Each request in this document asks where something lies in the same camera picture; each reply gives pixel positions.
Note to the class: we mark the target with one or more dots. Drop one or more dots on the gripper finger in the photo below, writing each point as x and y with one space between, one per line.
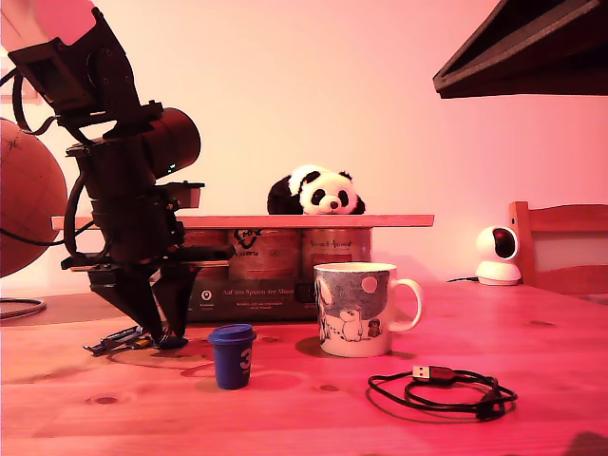
560 71
532 19

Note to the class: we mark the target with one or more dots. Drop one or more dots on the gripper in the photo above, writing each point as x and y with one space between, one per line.
133 228

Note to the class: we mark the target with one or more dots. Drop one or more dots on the key bunch with metal opener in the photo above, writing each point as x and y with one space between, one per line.
119 338

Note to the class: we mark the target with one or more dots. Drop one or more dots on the wooden shelf board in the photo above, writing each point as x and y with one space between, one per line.
285 222

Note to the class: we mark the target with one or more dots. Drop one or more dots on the grey table mat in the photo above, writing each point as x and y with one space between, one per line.
71 306

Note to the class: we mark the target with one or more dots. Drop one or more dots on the small blue lidded cup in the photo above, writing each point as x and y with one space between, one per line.
231 363

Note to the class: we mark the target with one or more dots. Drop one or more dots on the dark cardboard can tray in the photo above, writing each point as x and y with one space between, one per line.
256 300

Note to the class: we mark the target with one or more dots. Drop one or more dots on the wooden chair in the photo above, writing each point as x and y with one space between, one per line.
560 223

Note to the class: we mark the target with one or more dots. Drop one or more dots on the brown globe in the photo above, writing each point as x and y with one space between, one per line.
28 199

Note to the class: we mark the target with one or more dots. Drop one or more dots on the tin can with red label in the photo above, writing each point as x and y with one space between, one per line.
332 249

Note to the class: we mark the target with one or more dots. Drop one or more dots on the white cartoon print mug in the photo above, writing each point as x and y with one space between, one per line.
351 309

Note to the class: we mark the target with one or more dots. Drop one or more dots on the panda plush toy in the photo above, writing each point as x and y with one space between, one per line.
323 192

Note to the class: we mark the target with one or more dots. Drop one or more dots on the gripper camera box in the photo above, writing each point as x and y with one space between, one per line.
187 195

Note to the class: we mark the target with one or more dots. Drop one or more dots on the white security camera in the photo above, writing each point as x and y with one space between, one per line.
499 252

